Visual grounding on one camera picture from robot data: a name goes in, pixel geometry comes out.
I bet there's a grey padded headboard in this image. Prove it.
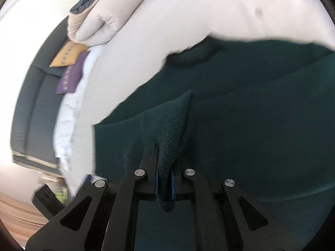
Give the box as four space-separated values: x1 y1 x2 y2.
10 17 72 169

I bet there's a purple pillow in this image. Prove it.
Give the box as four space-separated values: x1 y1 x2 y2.
55 51 91 95

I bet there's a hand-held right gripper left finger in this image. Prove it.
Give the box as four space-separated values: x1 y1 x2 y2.
25 143 160 251

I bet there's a bed with white sheet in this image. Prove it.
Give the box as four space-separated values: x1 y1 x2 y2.
54 0 335 196

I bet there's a dark green knit garment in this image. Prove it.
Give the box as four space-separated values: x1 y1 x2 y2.
91 35 335 251

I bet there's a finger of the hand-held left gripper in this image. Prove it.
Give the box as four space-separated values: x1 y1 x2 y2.
76 175 92 196

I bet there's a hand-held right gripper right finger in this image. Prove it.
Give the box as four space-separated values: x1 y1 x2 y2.
170 159 304 251

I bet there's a yellow pillow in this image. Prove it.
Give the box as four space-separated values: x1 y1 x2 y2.
49 41 89 68

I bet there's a white pillow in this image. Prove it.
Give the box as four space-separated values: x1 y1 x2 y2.
54 44 105 194

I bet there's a folded beige duvet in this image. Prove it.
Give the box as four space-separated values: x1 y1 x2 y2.
67 0 155 45

